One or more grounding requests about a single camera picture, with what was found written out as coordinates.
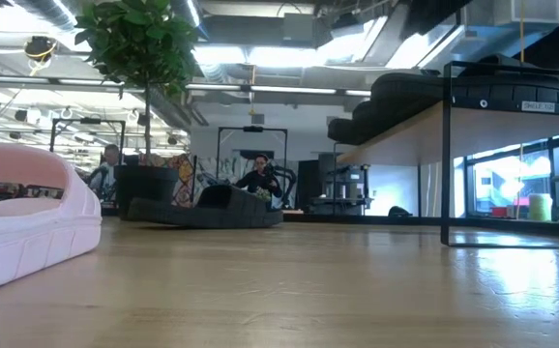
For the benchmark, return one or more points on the yellow-green cup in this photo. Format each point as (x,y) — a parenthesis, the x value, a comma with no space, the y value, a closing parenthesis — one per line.
(540,208)

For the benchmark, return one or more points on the grey ceiling box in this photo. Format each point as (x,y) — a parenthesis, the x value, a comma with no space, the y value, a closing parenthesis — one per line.
(299,26)

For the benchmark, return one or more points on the black cabinet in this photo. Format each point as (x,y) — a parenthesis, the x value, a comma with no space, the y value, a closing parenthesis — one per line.
(307,183)

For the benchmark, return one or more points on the white ceiling unit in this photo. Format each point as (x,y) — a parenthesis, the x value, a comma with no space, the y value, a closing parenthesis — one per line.
(526,12)

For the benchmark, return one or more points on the black frame wooden shelf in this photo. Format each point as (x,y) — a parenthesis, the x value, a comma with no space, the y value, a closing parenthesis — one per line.
(405,140)

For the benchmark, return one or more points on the red container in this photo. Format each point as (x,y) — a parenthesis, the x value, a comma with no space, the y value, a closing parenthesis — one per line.
(499,212)

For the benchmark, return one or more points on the long ceiling light strip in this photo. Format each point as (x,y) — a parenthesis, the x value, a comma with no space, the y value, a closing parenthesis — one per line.
(289,90)

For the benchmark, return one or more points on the dark equipment cart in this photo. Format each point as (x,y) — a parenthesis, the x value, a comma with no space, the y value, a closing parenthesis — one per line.
(344,181)

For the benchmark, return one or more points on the colourful painted wall panel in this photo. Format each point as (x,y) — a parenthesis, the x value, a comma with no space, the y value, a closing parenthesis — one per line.
(185,174)

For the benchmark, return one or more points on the potted green plant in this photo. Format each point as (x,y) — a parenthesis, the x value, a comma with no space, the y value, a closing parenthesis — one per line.
(144,191)

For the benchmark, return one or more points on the small green background plant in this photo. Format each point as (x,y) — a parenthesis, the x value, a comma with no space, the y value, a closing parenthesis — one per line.
(263,194)

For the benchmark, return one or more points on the black background robot arm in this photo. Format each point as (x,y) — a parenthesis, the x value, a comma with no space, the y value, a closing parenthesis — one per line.
(286,174)

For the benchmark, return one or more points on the person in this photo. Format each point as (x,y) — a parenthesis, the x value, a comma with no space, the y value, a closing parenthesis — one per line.
(260,179)
(110,157)

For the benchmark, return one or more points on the pink foam slide sandal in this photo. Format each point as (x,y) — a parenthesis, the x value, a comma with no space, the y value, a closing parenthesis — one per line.
(28,251)

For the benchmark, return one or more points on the black aluminium rig frame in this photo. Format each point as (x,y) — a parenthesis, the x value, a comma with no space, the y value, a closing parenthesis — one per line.
(357,218)

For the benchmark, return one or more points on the black background station frame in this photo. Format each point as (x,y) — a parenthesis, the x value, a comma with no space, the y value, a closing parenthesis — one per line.
(253,129)

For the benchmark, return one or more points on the black dome-shaped object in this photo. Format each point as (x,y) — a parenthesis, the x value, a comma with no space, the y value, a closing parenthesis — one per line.
(399,211)

